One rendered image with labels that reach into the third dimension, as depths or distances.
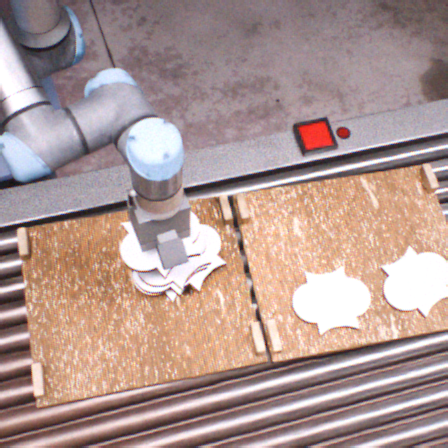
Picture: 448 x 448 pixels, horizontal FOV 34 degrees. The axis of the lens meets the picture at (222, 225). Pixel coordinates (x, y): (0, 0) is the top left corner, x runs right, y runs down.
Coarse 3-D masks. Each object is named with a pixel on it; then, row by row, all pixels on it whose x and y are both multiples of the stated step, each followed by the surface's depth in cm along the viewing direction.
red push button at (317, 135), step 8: (304, 128) 157; (312, 128) 157; (320, 128) 157; (304, 136) 156; (312, 136) 156; (320, 136) 157; (328, 136) 157; (304, 144) 156; (312, 144) 156; (320, 144) 156; (328, 144) 156
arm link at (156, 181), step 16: (144, 128) 100; (160, 128) 100; (176, 128) 101; (128, 144) 100; (144, 144) 99; (160, 144) 99; (176, 144) 99; (128, 160) 103; (144, 160) 99; (160, 160) 99; (176, 160) 101; (144, 176) 101; (160, 176) 101; (176, 176) 104; (144, 192) 106; (160, 192) 105; (176, 192) 108
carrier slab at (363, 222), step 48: (288, 192) 149; (336, 192) 150; (384, 192) 150; (288, 240) 144; (336, 240) 145; (384, 240) 145; (432, 240) 146; (288, 288) 140; (288, 336) 136; (336, 336) 136; (384, 336) 136
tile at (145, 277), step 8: (200, 232) 138; (200, 240) 137; (200, 248) 136; (200, 256) 135; (184, 264) 134; (192, 264) 135; (200, 264) 135; (208, 264) 136; (152, 272) 133; (176, 272) 134; (184, 272) 134; (192, 272) 134; (144, 280) 133; (152, 280) 133; (160, 280) 133; (168, 280) 133; (176, 280) 133; (184, 280) 133
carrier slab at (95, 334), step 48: (48, 240) 142; (96, 240) 142; (48, 288) 137; (96, 288) 138; (192, 288) 139; (240, 288) 139; (48, 336) 133; (96, 336) 134; (144, 336) 134; (192, 336) 135; (240, 336) 135; (48, 384) 129; (96, 384) 130; (144, 384) 130
